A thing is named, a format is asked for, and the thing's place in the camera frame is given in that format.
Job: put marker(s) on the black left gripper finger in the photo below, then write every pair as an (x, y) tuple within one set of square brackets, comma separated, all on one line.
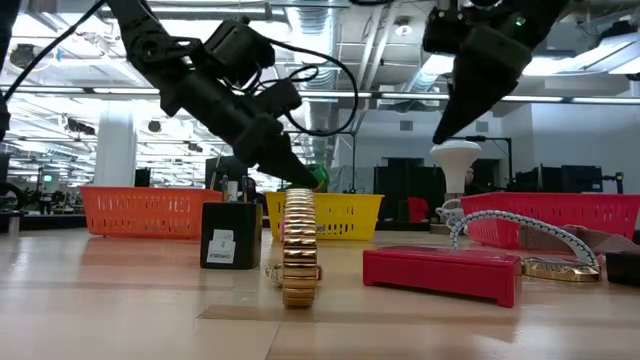
[(287, 165)]

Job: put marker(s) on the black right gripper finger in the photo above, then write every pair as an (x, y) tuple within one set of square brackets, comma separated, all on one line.
[(480, 85)]

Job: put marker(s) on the green white small item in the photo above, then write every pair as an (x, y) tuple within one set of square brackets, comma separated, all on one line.
[(322, 175)]

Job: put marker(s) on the gold link band watch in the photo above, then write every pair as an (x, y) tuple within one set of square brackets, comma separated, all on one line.
[(300, 250)]

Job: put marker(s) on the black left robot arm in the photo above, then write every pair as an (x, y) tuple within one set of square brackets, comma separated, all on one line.
[(145, 40)]

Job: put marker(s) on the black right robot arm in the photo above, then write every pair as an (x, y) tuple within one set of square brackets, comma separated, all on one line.
[(545, 20)]

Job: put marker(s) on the black charger cube with label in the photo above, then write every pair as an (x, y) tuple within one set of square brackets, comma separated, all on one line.
[(240, 220)]

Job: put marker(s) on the white light bulb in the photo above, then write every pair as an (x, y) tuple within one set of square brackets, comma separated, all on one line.
[(455, 160)]

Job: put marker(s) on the yellow plastic basket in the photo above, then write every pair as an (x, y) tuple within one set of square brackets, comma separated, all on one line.
[(350, 215)]

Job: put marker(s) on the person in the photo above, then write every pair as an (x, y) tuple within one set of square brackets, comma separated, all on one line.
[(470, 180)]

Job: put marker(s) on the white round pillar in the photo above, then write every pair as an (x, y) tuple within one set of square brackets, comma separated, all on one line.
[(115, 145)]

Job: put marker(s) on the black equipment rack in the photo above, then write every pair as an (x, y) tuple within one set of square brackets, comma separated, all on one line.
[(560, 180)]

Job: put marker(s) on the orange plastic basket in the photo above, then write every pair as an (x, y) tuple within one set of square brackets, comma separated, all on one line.
[(145, 210)]

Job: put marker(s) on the red plastic basket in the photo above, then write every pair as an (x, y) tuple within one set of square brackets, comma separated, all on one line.
[(550, 210)]

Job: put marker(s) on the red flat box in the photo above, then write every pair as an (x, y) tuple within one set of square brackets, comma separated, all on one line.
[(440, 270)]

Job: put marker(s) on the black small box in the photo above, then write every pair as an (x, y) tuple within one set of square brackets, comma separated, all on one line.
[(625, 267)]

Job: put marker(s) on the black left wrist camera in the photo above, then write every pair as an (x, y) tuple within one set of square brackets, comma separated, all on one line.
[(235, 50)]

